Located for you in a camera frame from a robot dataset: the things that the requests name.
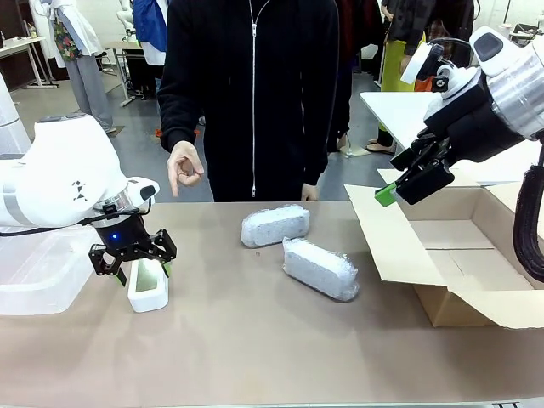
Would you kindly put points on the wooden background desk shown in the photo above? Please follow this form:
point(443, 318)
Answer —
point(21, 59)

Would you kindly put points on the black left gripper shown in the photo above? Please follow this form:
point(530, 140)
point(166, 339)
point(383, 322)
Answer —
point(121, 236)

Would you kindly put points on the white background table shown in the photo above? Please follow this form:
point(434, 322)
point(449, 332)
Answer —
point(399, 115)

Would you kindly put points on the open cardboard box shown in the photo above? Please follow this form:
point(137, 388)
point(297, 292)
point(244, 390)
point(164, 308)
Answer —
point(463, 255)

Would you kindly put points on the bubble-wrapped clock, boxy bundle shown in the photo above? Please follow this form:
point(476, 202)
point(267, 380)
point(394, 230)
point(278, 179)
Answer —
point(319, 272)

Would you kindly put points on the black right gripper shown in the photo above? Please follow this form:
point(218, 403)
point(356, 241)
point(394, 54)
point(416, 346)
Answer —
point(472, 127)

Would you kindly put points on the clear plastic storage bin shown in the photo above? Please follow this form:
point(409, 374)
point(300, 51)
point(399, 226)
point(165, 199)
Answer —
point(38, 272)

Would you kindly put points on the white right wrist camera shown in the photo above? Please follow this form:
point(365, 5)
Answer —
point(418, 64)

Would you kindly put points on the person's right forearm black sleeve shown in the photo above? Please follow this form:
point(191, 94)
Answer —
point(178, 115)

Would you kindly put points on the person's left hand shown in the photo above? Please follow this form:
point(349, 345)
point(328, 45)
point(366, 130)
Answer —
point(310, 192)

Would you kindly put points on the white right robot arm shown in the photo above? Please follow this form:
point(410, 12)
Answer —
point(514, 68)

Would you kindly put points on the bubble-wrapped clock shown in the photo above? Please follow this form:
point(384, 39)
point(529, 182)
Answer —
point(319, 272)
point(275, 226)

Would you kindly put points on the orange garment in background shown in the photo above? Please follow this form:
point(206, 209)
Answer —
point(423, 85)

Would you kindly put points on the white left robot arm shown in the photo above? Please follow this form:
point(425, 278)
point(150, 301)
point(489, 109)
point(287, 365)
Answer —
point(55, 170)

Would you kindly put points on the figure in white coat floral garment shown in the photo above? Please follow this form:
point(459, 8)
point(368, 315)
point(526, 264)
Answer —
point(81, 55)

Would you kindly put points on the person in black zip hoodie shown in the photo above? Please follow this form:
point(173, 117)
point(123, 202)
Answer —
point(255, 85)

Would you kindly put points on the person's left forearm black sleeve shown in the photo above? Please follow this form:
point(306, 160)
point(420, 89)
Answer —
point(321, 144)

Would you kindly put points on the person in blue and white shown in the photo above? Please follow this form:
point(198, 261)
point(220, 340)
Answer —
point(149, 34)

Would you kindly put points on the person's right hand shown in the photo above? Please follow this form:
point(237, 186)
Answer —
point(183, 163)

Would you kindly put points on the person in yellow apron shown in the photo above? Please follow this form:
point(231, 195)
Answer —
point(401, 51)

